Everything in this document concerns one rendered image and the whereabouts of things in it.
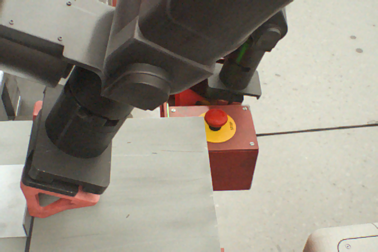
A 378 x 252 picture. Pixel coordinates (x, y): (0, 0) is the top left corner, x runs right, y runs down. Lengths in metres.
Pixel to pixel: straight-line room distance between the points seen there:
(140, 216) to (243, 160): 0.40
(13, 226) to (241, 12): 0.34
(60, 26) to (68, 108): 0.08
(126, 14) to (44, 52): 0.07
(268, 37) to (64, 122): 0.46
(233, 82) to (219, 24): 0.64
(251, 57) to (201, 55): 0.58
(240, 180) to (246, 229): 0.77
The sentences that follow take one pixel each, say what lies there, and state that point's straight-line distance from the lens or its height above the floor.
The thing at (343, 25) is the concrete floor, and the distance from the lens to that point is 2.54.
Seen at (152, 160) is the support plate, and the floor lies 1.00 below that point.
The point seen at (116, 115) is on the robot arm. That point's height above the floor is 1.14.
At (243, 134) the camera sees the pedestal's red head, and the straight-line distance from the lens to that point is 0.89.
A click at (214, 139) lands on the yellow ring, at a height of 0.78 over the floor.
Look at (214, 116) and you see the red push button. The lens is 0.87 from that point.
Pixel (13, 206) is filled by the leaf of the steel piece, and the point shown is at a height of 1.00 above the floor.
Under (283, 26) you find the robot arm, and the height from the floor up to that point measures 0.96.
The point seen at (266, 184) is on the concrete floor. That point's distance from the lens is 1.81.
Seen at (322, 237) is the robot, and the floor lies 0.28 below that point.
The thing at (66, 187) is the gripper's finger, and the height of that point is 1.08.
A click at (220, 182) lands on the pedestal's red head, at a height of 0.69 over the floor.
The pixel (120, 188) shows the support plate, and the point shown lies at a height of 1.00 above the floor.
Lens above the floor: 1.44
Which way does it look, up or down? 48 degrees down
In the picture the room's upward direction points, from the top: 4 degrees clockwise
